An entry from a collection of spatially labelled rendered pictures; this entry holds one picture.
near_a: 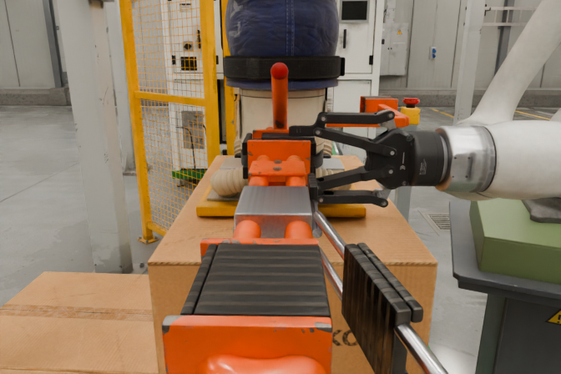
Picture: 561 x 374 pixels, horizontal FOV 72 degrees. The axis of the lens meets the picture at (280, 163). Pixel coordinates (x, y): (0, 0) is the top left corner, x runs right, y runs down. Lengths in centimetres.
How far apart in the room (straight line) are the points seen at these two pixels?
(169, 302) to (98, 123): 161
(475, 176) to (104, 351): 90
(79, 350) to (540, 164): 101
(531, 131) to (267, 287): 45
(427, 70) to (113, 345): 1000
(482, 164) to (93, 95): 184
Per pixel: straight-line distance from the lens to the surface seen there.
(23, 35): 1206
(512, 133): 57
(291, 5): 69
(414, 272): 59
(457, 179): 54
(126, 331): 114
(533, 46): 75
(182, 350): 19
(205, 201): 69
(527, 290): 100
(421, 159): 52
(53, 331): 121
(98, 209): 227
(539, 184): 58
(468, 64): 427
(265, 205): 32
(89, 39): 210
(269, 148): 50
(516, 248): 99
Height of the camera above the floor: 121
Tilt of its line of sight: 15 degrees down
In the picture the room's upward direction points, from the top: straight up
